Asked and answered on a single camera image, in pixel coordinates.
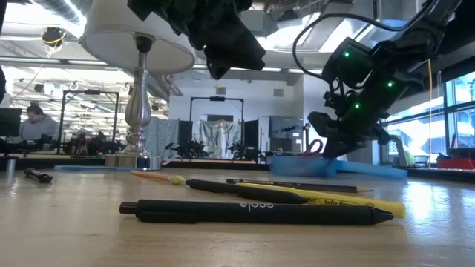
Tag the blue ruler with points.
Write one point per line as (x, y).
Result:
(92, 168)

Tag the yellow brite liner highlighter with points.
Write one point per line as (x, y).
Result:
(352, 200)

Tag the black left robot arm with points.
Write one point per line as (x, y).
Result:
(2, 37)

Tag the black background rig frame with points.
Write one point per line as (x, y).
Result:
(217, 98)
(62, 118)

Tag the black background robot arm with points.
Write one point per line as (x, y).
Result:
(243, 151)
(187, 148)

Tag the grey fabric panel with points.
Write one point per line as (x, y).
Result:
(161, 137)

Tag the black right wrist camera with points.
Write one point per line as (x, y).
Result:
(323, 124)

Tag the white shade silver table lamp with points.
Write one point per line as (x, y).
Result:
(122, 41)

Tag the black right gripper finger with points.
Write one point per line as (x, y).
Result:
(335, 151)

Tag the black pencil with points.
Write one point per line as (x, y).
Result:
(315, 186)

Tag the plain black pen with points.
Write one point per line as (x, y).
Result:
(245, 191)

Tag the silver ventilation duct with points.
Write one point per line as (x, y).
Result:
(289, 33)

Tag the yellow paintbrush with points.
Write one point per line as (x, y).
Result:
(156, 176)

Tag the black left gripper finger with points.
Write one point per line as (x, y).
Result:
(234, 55)

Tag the black marker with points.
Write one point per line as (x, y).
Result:
(37, 175)

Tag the blue plastic pencil box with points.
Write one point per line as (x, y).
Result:
(304, 167)

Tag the dark grey cabinet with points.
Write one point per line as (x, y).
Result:
(285, 128)

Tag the black pen with scale print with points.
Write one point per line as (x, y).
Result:
(252, 215)

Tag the crumpled silver cloth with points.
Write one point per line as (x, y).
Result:
(220, 137)

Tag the person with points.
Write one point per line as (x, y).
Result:
(37, 128)

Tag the long ceiling light fixture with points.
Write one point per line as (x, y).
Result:
(297, 70)

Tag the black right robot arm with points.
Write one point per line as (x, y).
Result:
(408, 44)

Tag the black monitor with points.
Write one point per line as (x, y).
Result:
(9, 122)

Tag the black round ceiling device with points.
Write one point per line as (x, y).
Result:
(53, 36)

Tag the silver metal post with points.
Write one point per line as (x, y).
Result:
(11, 168)

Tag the red bin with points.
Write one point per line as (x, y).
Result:
(454, 161)

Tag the grey office chair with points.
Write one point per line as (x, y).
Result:
(399, 148)

